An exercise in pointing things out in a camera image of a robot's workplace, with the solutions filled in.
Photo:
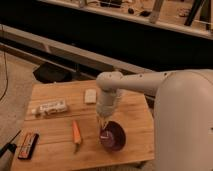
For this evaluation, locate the white wrapped package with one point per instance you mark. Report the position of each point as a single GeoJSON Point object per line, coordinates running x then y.
{"type": "Point", "coordinates": [51, 107]}

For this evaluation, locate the black tool at corner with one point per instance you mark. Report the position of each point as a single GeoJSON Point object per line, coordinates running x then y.
{"type": "Point", "coordinates": [7, 151]}

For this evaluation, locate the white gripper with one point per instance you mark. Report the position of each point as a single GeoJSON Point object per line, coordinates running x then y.
{"type": "Point", "coordinates": [106, 105]}

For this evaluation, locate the dark purple ceramic bowl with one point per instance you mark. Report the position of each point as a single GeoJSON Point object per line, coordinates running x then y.
{"type": "Point", "coordinates": [112, 137]}

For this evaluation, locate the orange carrot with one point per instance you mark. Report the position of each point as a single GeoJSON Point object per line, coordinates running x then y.
{"type": "Point", "coordinates": [76, 133]}

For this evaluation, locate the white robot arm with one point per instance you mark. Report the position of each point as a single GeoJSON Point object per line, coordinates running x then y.
{"type": "Point", "coordinates": [183, 114]}

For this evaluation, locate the white rectangular block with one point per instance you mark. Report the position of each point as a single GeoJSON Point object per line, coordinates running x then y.
{"type": "Point", "coordinates": [90, 96]}

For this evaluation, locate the black floor object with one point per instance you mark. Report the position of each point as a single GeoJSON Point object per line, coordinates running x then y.
{"type": "Point", "coordinates": [49, 73]}

